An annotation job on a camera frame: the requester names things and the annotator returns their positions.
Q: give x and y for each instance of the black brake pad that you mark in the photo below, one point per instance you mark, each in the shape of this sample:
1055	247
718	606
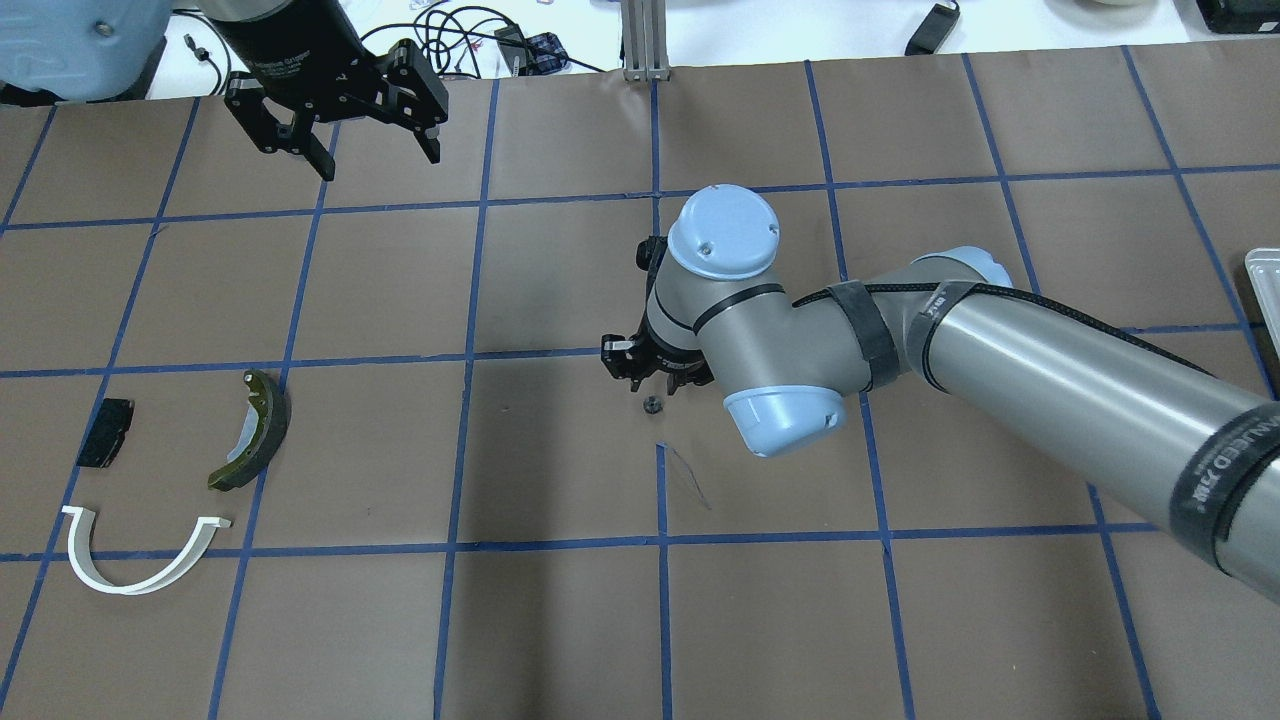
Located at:
106	434

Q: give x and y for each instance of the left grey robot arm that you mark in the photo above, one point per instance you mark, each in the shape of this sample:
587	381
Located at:
83	51

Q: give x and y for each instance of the olive green brake shoe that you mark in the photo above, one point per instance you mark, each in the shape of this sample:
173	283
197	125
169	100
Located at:
265	426

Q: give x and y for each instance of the white curved plastic arc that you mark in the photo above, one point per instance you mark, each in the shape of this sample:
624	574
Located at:
84	561

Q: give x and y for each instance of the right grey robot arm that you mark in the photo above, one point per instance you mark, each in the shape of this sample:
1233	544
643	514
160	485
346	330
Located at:
1192	454

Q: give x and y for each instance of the aluminium frame post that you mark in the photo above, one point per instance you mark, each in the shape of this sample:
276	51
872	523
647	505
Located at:
644	41

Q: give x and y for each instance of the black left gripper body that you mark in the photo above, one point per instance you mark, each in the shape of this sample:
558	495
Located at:
282	45

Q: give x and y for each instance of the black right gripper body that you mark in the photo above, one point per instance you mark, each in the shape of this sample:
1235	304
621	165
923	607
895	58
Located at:
624	358

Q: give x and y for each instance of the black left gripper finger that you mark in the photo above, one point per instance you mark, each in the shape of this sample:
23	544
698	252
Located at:
315	153
428	139

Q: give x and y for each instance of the black power adapter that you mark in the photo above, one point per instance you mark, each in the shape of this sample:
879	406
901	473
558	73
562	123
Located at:
934	29

